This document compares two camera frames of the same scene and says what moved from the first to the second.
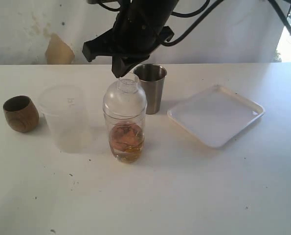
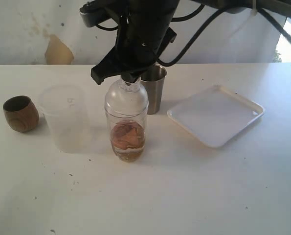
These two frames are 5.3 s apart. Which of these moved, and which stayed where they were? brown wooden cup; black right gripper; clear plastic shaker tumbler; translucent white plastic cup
Moved: black right gripper
Stayed: brown wooden cup; translucent white plastic cup; clear plastic shaker tumbler
